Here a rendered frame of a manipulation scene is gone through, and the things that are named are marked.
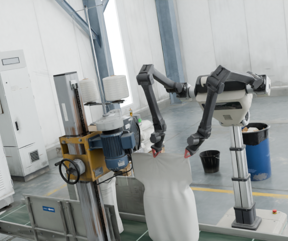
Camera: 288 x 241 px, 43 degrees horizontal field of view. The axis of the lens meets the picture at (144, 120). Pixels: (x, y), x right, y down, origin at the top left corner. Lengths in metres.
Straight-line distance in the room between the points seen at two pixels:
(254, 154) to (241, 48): 6.32
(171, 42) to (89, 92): 8.78
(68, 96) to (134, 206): 1.41
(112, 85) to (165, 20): 8.99
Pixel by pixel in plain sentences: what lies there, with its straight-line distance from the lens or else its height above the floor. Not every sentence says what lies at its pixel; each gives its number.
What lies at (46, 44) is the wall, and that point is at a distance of 7.74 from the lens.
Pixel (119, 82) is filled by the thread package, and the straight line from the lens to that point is 2.43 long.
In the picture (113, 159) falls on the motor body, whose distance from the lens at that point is 2.40.
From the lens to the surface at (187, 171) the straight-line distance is 2.58.
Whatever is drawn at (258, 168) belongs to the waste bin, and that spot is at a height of 0.17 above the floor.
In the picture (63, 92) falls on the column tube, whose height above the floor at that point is 1.64.
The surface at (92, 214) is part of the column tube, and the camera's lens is 2.64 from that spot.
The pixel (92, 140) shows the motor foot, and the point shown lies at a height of 1.30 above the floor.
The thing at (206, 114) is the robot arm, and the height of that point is 1.37.
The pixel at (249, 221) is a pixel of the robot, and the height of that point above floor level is 0.33.
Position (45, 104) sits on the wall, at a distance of 7.53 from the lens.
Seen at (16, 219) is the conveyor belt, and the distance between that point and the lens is 4.03.
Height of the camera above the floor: 1.83
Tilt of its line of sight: 11 degrees down
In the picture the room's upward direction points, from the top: 10 degrees counter-clockwise
